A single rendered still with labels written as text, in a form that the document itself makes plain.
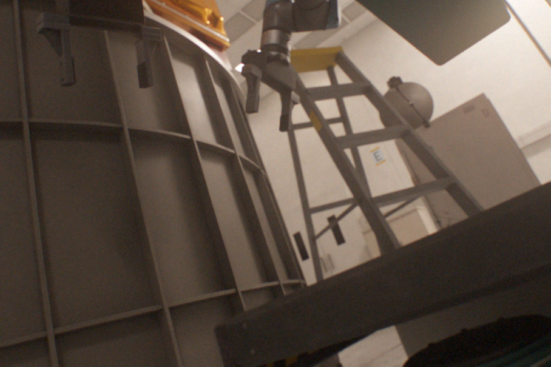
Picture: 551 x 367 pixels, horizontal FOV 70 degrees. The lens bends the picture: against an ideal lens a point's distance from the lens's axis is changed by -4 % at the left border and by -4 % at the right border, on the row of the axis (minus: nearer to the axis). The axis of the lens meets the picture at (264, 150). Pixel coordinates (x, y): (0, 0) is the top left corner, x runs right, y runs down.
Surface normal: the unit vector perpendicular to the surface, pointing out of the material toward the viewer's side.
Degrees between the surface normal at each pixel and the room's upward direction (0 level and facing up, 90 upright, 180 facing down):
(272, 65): 113
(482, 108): 90
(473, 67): 90
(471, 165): 90
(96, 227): 90
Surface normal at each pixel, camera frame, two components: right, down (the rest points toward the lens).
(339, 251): -0.56, -0.15
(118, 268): 0.61, -0.50
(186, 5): 0.77, 0.24
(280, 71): 0.80, -0.10
